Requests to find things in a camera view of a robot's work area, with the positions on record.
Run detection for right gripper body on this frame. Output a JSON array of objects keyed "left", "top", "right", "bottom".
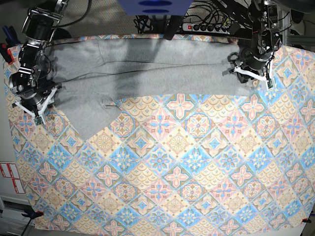
[{"left": 9, "top": 80, "right": 62, "bottom": 110}]

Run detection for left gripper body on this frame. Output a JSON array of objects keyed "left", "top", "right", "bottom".
[{"left": 233, "top": 48, "right": 271, "bottom": 74}]

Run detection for grey T-shirt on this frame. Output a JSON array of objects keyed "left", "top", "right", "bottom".
[{"left": 45, "top": 38, "right": 252, "bottom": 140}]

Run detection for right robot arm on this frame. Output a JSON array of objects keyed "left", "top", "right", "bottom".
[{"left": 9, "top": 0, "right": 68, "bottom": 112}]

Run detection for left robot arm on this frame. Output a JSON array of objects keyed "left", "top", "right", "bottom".
[{"left": 232, "top": 0, "right": 281, "bottom": 90}]

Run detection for left edge spring clamp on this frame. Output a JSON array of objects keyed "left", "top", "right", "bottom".
[{"left": 0, "top": 26, "right": 15, "bottom": 65}]

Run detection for white power strip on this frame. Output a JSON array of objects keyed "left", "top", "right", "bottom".
[{"left": 182, "top": 23, "right": 230, "bottom": 34}]

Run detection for black table clamp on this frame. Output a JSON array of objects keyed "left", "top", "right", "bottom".
[{"left": 163, "top": 15, "right": 183, "bottom": 40}]

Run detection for red white labels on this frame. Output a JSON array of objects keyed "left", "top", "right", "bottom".
[{"left": 0, "top": 162, "right": 25, "bottom": 194}]

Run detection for patterned tablecloth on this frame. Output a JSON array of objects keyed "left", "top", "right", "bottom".
[{"left": 4, "top": 46, "right": 315, "bottom": 236}]

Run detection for bottom left spring clamp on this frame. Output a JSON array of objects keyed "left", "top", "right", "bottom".
[{"left": 22, "top": 210, "right": 44, "bottom": 220}]

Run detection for blue box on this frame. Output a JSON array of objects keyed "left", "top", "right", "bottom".
[{"left": 118, "top": 0, "right": 192, "bottom": 16}]

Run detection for bottom right spring clamp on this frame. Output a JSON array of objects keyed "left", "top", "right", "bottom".
[{"left": 302, "top": 218, "right": 312, "bottom": 223}]

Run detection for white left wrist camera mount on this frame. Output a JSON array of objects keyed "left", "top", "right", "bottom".
[{"left": 228, "top": 60, "right": 276, "bottom": 91}]

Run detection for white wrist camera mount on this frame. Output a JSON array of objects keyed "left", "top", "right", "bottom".
[
  {"left": 228, "top": 60, "right": 276, "bottom": 91},
  {"left": 12, "top": 85, "right": 62, "bottom": 126}
]

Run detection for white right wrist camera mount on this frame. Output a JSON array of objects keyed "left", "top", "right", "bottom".
[{"left": 12, "top": 85, "right": 62, "bottom": 126}]

